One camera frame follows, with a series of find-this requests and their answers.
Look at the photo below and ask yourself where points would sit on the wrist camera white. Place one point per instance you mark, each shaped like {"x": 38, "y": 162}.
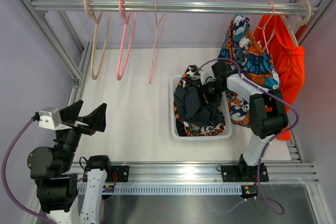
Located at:
{"x": 50, "y": 118}
{"x": 203, "y": 76}

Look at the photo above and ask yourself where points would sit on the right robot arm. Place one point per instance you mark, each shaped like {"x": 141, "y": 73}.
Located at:
{"x": 278, "y": 119}

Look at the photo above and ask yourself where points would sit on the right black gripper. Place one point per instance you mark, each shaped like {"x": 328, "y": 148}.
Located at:
{"x": 203, "y": 95}

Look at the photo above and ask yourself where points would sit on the left aluminium frame post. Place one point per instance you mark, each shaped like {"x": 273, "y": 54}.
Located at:
{"x": 78, "y": 72}

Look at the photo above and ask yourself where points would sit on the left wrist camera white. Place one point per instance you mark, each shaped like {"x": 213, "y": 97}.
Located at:
{"x": 50, "y": 118}

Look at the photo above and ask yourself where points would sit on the white perforated plastic basket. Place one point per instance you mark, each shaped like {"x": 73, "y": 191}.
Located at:
{"x": 227, "y": 132}

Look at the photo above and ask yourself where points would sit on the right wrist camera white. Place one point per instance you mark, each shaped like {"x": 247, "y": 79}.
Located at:
{"x": 203, "y": 76}

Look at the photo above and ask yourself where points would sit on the bright orange shorts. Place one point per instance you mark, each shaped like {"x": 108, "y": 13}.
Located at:
{"x": 288, "y": 58}

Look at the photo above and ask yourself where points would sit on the aluminium hanging rail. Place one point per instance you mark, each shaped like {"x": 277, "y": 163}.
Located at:
{"x": 203, "y": 7}

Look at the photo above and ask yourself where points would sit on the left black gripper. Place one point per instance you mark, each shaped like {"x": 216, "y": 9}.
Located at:
{"x": 96, "y": 119}

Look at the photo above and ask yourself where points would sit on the blue orange patterned shorts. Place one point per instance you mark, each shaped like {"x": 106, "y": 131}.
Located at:
{"x": 240, "y": 46}

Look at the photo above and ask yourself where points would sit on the thin pink hanger right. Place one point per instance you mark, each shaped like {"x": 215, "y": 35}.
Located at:
{"x": 265, "y": 25}

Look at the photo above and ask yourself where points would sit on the dark navy sport shorts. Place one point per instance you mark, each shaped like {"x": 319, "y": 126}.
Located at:
{"x": 192, "y": 107}

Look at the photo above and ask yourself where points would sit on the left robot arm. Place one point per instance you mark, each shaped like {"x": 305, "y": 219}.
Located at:
{"x": 49, "y": 167}

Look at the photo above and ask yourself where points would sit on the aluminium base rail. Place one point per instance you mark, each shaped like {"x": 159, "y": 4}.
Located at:
{"x": 200, "y": 179}

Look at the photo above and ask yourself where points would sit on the orange black camouflage shorts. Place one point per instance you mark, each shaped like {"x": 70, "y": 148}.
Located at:
{"x": 188, "y": 129}

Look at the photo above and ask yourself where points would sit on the thin pink wire hanger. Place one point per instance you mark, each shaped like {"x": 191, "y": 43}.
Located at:
{"x": 159, "y": 30}

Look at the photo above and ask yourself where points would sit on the thick pink plastic hanger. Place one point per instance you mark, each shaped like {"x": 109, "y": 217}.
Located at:
{"x": 124, "y": 52}

